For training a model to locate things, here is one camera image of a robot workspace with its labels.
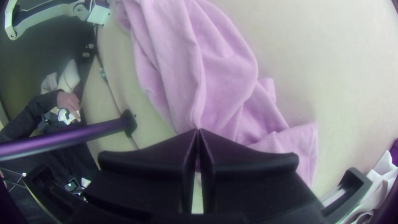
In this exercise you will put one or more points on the purple t-shirt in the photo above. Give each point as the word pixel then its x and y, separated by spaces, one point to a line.
pixel 202 62

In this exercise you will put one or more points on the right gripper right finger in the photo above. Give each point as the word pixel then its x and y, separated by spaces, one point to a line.
pixel 255 180

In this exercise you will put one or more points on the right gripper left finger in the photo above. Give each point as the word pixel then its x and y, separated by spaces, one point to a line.
pixel 149 174

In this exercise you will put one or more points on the person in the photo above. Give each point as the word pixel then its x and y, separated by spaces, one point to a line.
pixel 31 113

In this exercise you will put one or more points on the heap of white clothes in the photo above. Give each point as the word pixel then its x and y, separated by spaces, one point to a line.
pixel 383 182

